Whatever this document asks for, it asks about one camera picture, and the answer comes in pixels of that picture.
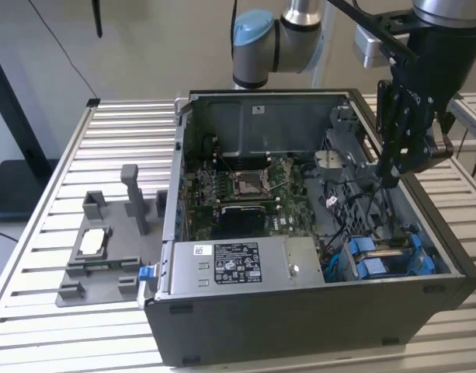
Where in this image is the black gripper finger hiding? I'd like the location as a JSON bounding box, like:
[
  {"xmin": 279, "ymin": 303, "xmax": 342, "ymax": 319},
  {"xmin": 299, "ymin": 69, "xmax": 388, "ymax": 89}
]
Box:
[
  {"xmin": 377, "ymin": 79, "xmax": 401, "ymax": 190},
  {"xmin": 393, "ymin": 90, "xmax": 418, "ymax": 174}
]

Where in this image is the black disk wire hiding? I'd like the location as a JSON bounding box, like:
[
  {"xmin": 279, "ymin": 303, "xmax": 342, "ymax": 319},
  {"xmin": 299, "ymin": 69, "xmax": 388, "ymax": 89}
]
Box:
[{"xmin": 367, "ymin": 182, "xmax": 402, "ymax": 242}]

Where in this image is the grey disk bay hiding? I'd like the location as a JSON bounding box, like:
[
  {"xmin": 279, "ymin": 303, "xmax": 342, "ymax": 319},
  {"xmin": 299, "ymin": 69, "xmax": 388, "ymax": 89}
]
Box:
[{"xmin": 344, "ymin": 227, "xmax": 437, "ymax": 281}]

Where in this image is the installed blue disk carrier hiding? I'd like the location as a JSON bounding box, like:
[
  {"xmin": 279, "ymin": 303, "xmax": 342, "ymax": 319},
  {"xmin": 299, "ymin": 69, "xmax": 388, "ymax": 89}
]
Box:
[{"xmin": 356, "ymin": 256, "xmax": 436, "ymax": 281}]

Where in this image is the green motherboard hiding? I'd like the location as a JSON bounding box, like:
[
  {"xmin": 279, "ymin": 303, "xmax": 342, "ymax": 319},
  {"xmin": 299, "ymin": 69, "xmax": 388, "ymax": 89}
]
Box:
[{"xmin": 182, "ymin": 154, "xmax": 325, "ymax": 242}]

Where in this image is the CPU socket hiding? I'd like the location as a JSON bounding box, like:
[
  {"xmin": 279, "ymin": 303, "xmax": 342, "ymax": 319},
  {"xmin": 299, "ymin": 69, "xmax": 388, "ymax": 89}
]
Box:
[{"xmin": 227, "ymin": 168, "xmax": 274, "ymax": 197}]

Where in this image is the black graphics card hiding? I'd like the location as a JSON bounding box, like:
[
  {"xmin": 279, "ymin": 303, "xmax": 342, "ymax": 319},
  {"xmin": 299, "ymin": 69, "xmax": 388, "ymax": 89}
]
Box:
[{"xmin": 190, "ymin": 200, "xmax": 282, "ymax": 239}]

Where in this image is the black open PC case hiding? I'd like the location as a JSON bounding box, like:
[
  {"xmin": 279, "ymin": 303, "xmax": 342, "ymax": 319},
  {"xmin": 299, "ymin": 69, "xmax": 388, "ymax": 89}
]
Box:
[{"xmin": 138, "ymin": 88, "xmax": 476, "ymax": 368}]

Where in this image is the silver power supply unit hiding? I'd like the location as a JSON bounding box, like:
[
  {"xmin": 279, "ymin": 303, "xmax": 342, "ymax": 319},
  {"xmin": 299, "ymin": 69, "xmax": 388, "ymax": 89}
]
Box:
[{"xmin": 168, "ymin": 236, "xmax": 326, "ymax": 299}]

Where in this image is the blue case latch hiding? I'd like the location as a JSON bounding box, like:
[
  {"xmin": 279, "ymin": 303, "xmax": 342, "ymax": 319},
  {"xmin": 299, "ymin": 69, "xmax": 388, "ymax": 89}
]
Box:
[{"xmin": 137, "ymin": 264, "xmax": 158, "ymax": 283}]

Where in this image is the grey parts rack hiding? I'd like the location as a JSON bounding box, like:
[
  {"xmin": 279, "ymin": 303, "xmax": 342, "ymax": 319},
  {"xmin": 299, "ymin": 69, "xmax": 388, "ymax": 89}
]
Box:
[{"xmin": 55, "ymin": 164, "xmax": 169, "ymax": 309}]

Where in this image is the silver CPU chip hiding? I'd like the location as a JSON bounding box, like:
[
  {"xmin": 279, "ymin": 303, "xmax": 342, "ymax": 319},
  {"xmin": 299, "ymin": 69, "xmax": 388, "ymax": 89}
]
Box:
[{"xmin": 77, "ymin": 228, "xmax": 107, "ymax": 256}]

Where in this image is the black hanging antenna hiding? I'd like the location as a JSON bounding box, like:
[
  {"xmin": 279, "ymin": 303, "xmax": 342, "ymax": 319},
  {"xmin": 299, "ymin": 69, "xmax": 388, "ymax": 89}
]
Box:
[{"xmin": 91, "ymin": 0, "xmax": 104, "ymax": 39}]

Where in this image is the black monitor stand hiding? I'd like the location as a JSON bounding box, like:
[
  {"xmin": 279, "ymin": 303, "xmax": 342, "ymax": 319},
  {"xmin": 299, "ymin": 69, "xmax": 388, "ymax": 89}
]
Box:
[{"xmin": 0, "ymin": 41, "xmax": 57, "ymax": 223}]

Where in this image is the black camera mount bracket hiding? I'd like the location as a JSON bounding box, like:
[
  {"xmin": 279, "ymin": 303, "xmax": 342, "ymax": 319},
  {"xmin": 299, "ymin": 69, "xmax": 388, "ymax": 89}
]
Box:
[{"xmin": 325, "ymin": 0, "xmax": 419, "ymax": 65}]

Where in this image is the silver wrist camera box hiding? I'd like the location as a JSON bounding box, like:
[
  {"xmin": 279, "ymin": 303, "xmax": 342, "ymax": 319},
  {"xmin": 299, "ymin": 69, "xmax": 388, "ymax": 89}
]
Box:
[{"xmin": 352, "ymin": 25, "xmax": 410, "ymax": 70}]

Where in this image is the black wire with white tag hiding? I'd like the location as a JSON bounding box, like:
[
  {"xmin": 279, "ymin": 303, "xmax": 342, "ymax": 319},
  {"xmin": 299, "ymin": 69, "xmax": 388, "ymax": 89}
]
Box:
[{"xmin": 318, "ymin": 192, "xmax": 353, "ymax": 214}]

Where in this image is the blue data wire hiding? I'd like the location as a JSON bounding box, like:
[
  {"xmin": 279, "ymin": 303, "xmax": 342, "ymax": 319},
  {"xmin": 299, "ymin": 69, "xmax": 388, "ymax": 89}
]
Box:
[{"xmin": 323, "ymin": 251, "xmax": 342, "ymax": 281}]

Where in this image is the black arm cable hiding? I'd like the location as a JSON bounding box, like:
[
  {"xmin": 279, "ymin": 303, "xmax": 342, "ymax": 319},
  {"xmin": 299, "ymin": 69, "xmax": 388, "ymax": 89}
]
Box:
[{"xmin": 229, "ymin": 0, "xmax": 241, "ymax": 40}]

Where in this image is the thin black wall cable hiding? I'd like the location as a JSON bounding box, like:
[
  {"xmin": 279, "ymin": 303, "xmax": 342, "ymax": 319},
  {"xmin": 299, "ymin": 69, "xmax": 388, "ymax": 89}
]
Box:
[{"xmin": 26, "ymin": 0, "xmax": 101, "ymax": 103}]

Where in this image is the black floor cable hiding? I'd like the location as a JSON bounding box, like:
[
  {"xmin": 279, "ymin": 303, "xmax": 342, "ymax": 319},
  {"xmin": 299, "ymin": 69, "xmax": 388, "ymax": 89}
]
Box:
[{"xmin": 0, "ymin": 222, "xmax": 19, "ymax": 244}]

